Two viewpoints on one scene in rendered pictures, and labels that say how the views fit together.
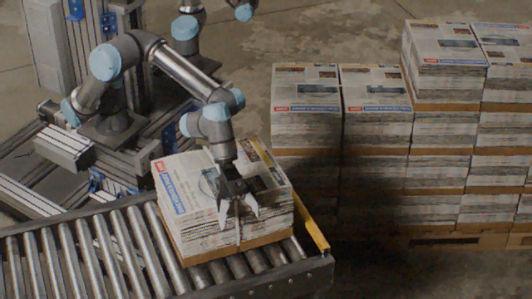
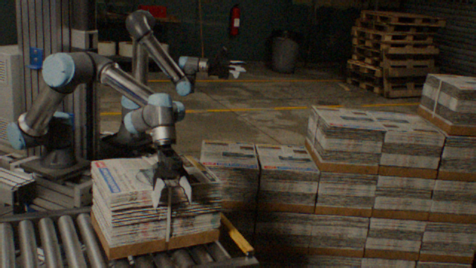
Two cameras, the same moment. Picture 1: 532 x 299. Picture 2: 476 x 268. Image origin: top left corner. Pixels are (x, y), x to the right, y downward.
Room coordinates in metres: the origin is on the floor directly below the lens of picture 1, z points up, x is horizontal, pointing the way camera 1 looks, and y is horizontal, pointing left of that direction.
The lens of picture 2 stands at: (0.10, 0.04, 1.69)
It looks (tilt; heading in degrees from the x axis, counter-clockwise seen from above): 18 degrees down; 353
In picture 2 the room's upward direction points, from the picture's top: 6 degrees clockwise
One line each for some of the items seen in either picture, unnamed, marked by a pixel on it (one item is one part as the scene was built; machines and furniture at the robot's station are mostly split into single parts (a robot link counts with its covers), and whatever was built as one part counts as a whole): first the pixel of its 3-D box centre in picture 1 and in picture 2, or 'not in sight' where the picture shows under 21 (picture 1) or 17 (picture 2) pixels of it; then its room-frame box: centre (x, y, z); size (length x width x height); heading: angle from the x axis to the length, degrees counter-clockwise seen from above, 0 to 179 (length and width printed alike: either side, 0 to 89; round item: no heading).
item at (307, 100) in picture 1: (398, 162); (302, 229); (2.45, -0.60, 0.42); 1.17 x 0.39 x 0.83; 89
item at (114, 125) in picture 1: (110, 115); (57, 152); (2.22, 0.62, 0.87); 0.15 x 0.15 x 0.10
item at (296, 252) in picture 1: (276, 219); (203, 232); (1.73, -0.03, 0.77); 0.47 x 0.05 x 0.05; 21
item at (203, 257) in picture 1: (191, 227); (123, 228); (1.63, 0.25, 0.83); 0.29 x 0.16 x 0.04; 22
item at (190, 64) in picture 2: not in sight; (189, 64); (2.73, 0.07, 1.21); 0.11 x 0.08 x 0.09; 83
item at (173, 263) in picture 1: (167, 248); (94, 249); (1.59, 0.33, 0.77); 0.47 x 0.05 x 0.05; 21
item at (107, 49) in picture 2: not in sight; (120, 36); (8.33, 1.26, 0.55); 1.80 x 0.70 x 1.09; 111
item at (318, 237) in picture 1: (300, 208); (225, 222); (1.74, -0.11, 0.81); 0.43 x 0.03 x 0.02; 21
